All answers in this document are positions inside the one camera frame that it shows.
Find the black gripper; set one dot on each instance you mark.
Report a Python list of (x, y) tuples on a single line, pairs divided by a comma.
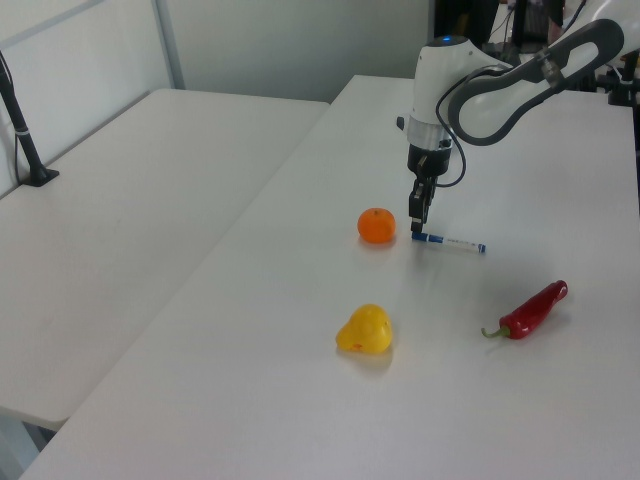
[(429, 159)]

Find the blue white marker pen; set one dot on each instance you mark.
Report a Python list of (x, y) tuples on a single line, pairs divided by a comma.
[(450, 243)]

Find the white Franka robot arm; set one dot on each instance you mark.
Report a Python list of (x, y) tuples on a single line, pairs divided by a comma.
[(500, 95)]

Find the orange mandarin fruit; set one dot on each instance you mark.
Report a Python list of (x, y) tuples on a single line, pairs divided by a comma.
[(376, 225)]

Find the red chili pepper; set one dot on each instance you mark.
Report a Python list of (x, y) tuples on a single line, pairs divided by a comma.
[(532, 310)]

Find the background lab equipment clutter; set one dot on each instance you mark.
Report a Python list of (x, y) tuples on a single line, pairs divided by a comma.
[(510, 25)]

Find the white side table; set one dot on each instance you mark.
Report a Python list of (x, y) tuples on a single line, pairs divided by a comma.
[(125, 225)]

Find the black pole with base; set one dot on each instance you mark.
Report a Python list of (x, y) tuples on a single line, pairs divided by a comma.
[(22, 130)]

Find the black camera stand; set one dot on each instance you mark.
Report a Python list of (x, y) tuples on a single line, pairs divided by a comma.
[(625, 85)]

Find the grey metal frame post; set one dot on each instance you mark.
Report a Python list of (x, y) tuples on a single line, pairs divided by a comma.
[(169, 45)]

